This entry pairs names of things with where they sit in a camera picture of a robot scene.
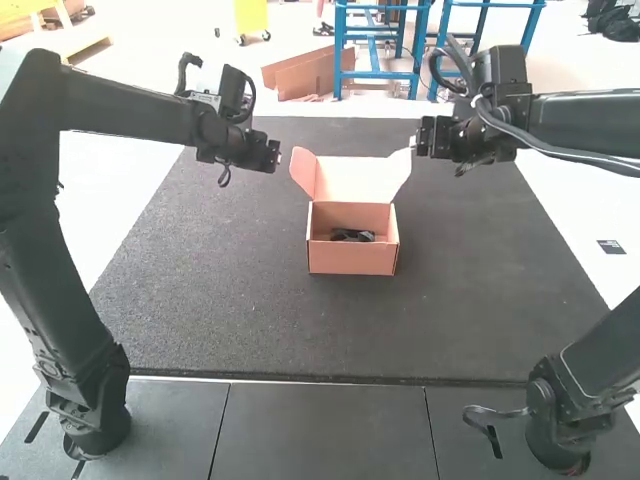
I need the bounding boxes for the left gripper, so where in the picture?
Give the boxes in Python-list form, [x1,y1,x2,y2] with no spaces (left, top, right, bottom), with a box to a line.
[224,124,283,175]

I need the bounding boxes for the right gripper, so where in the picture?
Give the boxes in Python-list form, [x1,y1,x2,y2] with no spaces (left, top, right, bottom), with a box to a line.
[417,114,518,165]

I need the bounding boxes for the cardboard box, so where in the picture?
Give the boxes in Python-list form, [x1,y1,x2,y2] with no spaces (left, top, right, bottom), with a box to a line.
[289,145,413,277]

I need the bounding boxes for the flat cardboard pieces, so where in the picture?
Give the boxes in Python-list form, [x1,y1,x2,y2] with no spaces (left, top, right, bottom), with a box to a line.
[260,44,357,103]

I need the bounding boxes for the black square fan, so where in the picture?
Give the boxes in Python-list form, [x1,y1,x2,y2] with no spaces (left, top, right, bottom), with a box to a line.
[328,226,377,245]

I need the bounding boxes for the yellow cart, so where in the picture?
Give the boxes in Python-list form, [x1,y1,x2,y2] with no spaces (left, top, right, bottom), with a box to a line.
[233,0,273,47]

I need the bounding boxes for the black mat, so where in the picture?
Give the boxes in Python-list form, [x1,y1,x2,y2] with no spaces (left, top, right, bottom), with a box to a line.
[88,116,614,387]

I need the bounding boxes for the small black label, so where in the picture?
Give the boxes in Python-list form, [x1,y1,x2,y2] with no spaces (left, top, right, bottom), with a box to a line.
[596,238,629,257]

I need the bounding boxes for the black bags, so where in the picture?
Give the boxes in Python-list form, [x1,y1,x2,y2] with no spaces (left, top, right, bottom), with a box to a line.
[581,0,640,43]

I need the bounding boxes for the dark base panel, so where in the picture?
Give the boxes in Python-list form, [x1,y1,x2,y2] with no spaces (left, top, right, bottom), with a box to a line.
[0,378,232,480]
[209,382,442,480]
[423,386,640,480]

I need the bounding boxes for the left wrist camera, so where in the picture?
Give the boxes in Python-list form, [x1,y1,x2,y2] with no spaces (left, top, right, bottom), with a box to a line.
[218,63,252,121]

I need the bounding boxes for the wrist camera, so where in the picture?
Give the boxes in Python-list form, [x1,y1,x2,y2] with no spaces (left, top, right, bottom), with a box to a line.
[485,44,530,87]
[218,63,252,121]

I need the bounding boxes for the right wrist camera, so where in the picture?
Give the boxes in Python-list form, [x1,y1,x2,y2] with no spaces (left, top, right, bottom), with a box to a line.
[485,44,530,87]

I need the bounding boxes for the blue metal frame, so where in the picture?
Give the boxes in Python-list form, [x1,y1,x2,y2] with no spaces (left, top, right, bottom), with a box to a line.
[333,0,432,102]
[427,0,545,102]

